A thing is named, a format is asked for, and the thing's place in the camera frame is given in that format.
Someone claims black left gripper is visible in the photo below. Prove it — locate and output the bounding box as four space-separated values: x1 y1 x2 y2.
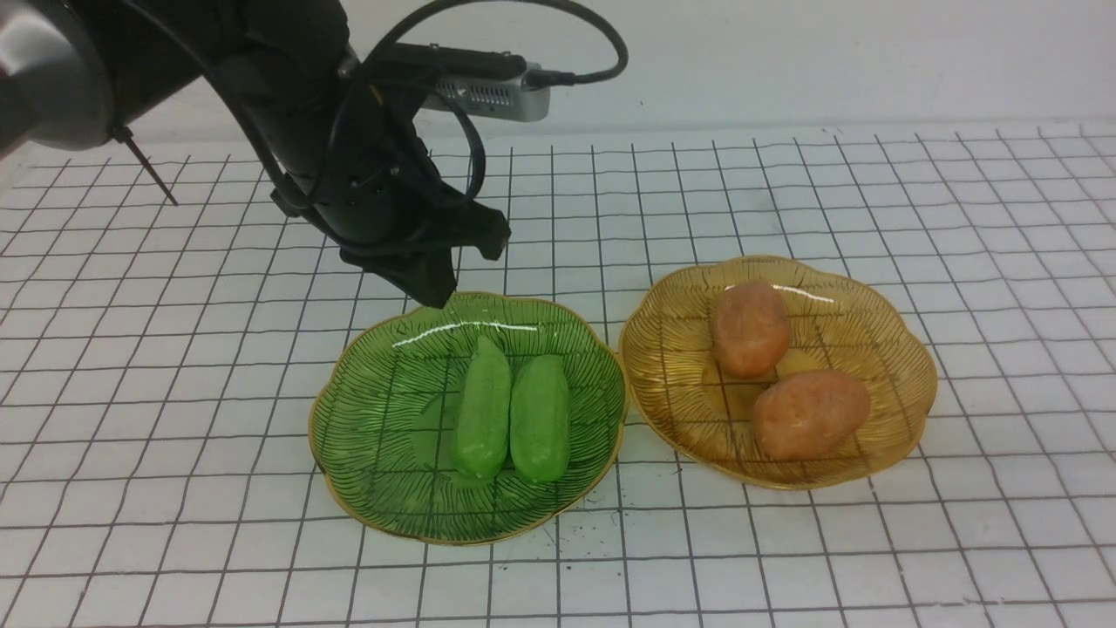
279 69 511 309

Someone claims green cucumber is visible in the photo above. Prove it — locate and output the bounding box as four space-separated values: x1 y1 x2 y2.
453 337 513 482
509 354 571 482

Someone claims orange potato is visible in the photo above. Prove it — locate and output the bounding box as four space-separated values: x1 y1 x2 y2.
751 369 870 461
711 281 792 380

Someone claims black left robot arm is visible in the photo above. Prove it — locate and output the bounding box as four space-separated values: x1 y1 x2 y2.
3 1 525 309

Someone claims amber glass plate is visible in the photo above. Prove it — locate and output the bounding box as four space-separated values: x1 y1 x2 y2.
619 257 939 490

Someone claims green glass plate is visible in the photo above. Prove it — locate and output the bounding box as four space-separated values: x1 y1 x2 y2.
308 291 629 545

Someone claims white grid tablecloth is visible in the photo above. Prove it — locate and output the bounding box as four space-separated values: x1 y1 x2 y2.
1 124 1115 627

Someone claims black camera cable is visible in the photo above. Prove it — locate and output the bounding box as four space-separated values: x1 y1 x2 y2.
113 0 629 219

